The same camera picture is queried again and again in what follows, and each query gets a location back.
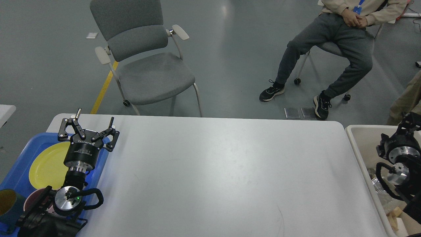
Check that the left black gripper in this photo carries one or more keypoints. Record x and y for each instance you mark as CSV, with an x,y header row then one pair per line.
x,y
83,153

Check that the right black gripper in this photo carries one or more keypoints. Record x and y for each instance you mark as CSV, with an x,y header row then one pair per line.
x,y
402,146

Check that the yellow plate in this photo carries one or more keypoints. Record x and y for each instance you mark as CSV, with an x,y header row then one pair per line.
x,y
48,169

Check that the aluminium foil tray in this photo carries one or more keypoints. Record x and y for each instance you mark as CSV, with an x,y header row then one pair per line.
x,y
388,203

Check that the pink mug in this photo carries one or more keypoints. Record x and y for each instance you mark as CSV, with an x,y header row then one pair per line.
x,y
32,199

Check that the brown paper bag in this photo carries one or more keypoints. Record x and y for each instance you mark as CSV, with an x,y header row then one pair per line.
x,y
396,222

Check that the dark teal mug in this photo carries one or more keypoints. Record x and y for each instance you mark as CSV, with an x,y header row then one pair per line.
x,y
11,208

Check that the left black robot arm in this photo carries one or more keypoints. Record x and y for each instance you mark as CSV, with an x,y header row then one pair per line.
x,y
56,213

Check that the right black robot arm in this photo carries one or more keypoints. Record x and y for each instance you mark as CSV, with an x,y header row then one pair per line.
x,y
409,189

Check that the beige plastic bin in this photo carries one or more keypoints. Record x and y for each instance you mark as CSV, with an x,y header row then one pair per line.
x,y
364,140

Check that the tan cloth at right edge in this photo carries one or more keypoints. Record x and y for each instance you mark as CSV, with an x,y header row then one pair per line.
x,y
409,101

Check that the blue plastic tray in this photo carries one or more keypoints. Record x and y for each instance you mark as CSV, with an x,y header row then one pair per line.
x,y
18,177

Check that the white side table corner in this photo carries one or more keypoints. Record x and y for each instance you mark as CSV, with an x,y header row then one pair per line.
x,y
6,112

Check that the grey office chair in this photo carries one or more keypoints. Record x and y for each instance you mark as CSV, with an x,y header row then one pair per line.
x,y
131,27

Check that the white chair under person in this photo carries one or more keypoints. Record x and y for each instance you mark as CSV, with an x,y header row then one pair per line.
x,y
332,48

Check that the seated person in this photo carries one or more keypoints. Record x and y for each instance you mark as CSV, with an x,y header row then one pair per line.
x,y
343,23

